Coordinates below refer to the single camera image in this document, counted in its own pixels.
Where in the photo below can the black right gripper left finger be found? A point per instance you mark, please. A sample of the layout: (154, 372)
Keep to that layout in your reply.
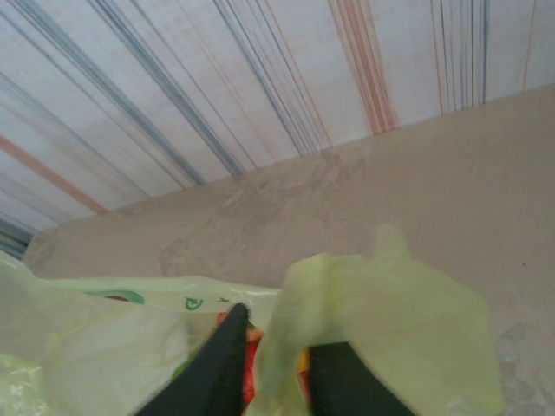
(217, 372)

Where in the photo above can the yellow toy fruit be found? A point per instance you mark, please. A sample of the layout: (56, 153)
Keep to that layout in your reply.
(303, 362)

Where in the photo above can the pale green avocado-print plastic bag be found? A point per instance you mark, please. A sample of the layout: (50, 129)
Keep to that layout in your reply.
(390, 312)

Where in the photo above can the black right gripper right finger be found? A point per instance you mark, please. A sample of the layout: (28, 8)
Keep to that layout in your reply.
(342, 385)

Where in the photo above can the red toy strawberry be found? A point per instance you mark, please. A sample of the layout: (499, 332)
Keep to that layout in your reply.
(249, 381)

